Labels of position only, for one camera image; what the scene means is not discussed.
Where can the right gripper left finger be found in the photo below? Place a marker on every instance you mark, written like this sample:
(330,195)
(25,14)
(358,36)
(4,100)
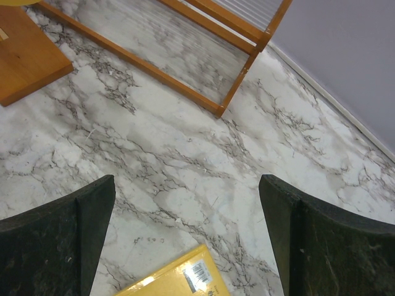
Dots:
(54,249)

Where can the yellow padded envelope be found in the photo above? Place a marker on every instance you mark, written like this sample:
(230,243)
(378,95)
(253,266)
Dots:
(194,273)

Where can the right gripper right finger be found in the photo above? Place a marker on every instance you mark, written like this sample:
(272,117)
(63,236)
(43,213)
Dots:
(321,249)

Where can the gold wire wine glass rack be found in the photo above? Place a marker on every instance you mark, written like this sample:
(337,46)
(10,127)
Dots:
(29,59)

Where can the yellow goblet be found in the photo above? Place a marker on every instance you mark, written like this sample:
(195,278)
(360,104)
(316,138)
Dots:
(17,3)

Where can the wooden two-tier shelf rack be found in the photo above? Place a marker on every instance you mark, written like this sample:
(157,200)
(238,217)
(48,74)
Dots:
(196,48)

